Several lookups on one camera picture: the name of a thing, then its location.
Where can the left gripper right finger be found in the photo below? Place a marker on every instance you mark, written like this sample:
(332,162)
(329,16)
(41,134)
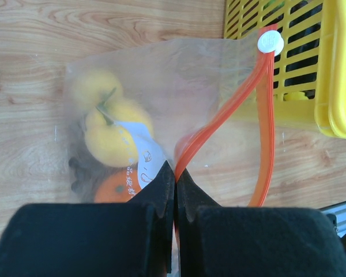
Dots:
(246,241)

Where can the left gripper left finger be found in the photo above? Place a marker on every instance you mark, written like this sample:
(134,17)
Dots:
(114,239)

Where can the orange tangerine toy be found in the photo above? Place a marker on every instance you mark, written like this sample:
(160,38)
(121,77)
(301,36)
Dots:
(118,188)

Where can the dark small grape bunch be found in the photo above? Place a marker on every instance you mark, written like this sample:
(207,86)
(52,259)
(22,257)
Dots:
(86,172)

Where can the clear zip top bag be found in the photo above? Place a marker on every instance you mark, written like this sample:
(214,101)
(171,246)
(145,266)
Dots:
(189,88)

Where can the yellow plastic basket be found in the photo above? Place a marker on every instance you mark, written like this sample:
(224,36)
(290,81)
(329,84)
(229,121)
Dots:
(309,87)

